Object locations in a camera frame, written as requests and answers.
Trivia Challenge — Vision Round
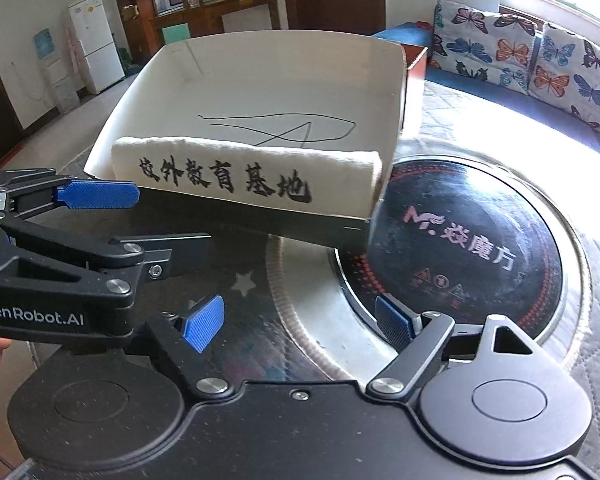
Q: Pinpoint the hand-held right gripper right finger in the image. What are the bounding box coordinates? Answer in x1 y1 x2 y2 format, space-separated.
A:
366 294 537 399

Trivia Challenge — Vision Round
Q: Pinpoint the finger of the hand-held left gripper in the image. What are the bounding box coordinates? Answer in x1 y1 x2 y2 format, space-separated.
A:
0 168 141 222
0 212 212 297

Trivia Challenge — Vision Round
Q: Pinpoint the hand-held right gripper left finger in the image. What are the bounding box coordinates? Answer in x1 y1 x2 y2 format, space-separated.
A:
146 294 227 399

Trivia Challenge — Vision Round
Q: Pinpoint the white printed cloth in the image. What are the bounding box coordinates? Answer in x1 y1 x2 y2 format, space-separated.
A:
111 135 385 218

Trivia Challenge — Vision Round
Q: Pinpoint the white cardboard box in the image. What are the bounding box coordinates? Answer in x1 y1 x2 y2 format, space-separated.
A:
82 30 406 251

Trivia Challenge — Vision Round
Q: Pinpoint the round black induction cooktop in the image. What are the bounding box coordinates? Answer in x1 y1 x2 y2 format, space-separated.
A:
265 147 593 386

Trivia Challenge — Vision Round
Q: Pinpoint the plain dark wooden door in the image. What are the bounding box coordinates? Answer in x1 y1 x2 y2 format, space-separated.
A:
0 20 26 133

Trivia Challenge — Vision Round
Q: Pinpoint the white refrigerator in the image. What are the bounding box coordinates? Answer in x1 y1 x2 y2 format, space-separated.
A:
69 0 126 95

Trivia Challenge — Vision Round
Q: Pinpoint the dark wooden side table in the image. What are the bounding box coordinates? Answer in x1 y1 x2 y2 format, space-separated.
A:
150 0 280 56

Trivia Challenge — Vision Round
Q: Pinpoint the blue sofa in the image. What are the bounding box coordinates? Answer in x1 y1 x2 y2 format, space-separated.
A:
370 20 600 171

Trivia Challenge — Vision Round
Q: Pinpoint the reddish brown box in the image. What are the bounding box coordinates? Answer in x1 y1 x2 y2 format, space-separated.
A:
401 44 429 128

